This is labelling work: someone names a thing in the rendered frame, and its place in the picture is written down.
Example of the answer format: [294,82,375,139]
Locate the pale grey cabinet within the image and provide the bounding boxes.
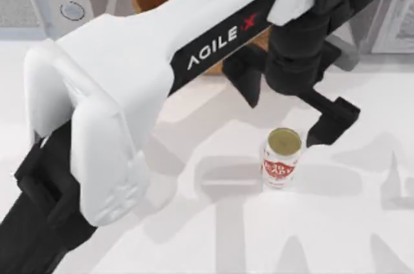
[354,0,414,57]

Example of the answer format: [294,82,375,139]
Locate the red and white can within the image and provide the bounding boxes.
[261,127,303,191]

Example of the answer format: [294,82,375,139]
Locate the small grey microwave knob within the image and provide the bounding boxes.
[59,0,86,22]

